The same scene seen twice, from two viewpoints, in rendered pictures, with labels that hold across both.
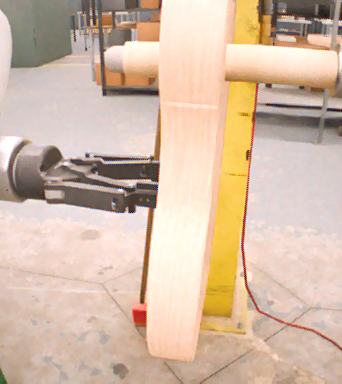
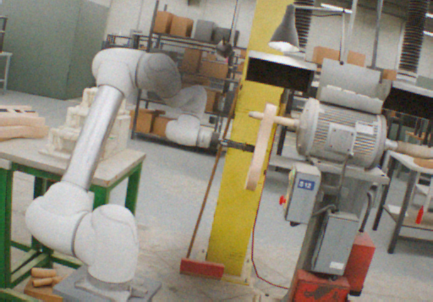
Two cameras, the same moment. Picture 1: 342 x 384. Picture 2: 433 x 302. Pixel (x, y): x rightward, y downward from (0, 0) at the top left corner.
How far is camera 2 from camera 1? 1.64 m
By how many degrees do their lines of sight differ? 19
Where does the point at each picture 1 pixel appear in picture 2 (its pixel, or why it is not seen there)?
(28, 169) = (215, 137)
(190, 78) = (268, 120)
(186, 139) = (265, 130)
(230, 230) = (249, 216)
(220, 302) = (235, 265)
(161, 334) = (254, 170)
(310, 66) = (288, 122)
